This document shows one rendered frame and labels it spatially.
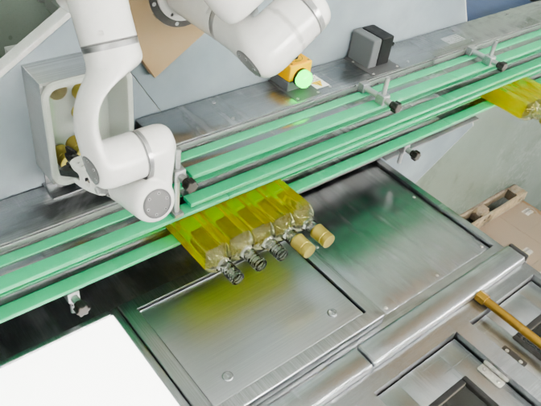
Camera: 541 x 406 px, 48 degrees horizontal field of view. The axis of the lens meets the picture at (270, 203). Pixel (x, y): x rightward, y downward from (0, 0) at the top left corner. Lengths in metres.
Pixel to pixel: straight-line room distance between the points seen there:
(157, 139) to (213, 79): 0.51
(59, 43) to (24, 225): 0.35
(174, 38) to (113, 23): 0.39
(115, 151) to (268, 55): 0.30
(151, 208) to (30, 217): 0.36
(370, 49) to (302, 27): 0.64
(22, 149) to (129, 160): 0.39
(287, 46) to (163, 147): 0.26
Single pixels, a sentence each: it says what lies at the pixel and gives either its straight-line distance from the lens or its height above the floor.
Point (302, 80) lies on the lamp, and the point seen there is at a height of 0.85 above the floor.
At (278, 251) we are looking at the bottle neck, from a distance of 1.27.
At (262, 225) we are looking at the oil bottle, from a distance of 1.30.
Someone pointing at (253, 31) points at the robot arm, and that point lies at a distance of 1.04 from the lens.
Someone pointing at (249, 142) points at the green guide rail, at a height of 0.92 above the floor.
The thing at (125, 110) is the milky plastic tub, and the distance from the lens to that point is 1.24.
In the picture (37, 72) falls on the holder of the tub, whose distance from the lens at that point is 1.17.
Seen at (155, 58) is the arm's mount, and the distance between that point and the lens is 1.29.
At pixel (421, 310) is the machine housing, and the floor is 1.35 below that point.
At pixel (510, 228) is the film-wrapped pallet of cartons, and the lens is 5.59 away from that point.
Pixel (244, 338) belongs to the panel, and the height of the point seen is 1.19.
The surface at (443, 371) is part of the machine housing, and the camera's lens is 1.40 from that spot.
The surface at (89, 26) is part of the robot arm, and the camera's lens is 0.93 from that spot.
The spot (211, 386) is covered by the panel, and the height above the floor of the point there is 1.25.
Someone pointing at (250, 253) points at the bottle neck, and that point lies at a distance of 1.25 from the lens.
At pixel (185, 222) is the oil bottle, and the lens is 1.29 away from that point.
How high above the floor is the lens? 1.76
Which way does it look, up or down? 33 degrees down
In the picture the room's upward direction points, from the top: 132 degrees clockwise
